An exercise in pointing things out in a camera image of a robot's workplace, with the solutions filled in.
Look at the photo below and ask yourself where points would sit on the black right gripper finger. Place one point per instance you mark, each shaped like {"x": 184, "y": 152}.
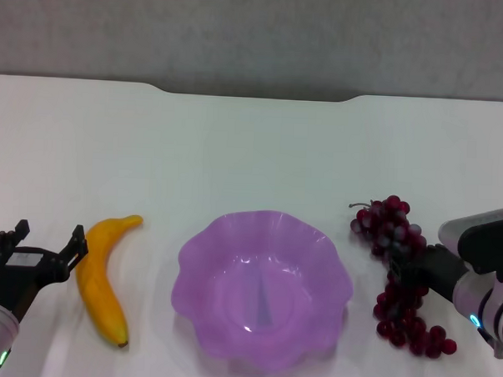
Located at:
{"x": 396, "y": 266}

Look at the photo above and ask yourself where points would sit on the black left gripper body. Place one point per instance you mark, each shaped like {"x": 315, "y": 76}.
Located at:
{"x": 20, "y": 276}

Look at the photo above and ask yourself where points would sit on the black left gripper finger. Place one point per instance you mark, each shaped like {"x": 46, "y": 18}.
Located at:
{"x": 5, "y": 242}
{"x": 75, "y": 247}

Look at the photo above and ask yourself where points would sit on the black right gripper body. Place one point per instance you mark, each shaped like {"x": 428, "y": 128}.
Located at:
{"x": 437, "y": 272}

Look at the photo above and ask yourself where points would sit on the dark red grape bunch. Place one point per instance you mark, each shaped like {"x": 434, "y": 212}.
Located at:
{"x": 389, "y": 228}

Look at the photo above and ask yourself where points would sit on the yellow banana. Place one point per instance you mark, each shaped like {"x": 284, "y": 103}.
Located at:
{"x": 101, "y": 282}

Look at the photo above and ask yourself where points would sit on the purple translucent wavy plate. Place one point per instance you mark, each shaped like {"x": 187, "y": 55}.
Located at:
{"x": 262, "y": 289}

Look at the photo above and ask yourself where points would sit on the right wrist camera housing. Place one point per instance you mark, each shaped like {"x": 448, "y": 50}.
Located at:
{"x": 483, "y": 240}

